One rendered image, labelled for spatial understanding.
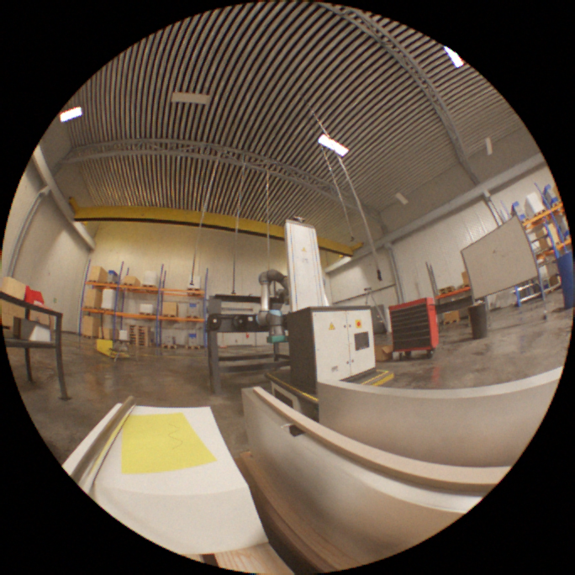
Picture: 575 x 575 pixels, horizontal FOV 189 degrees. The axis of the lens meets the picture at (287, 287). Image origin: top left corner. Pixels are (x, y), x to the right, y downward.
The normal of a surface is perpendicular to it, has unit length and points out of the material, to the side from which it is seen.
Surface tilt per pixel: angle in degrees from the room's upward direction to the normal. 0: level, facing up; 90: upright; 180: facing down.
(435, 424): 90
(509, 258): 90
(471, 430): 90
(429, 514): 90
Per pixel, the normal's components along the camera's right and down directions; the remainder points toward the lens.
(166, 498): 0.52, -0.26
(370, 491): -0.88, -0.07
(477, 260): -1.00, 0.04
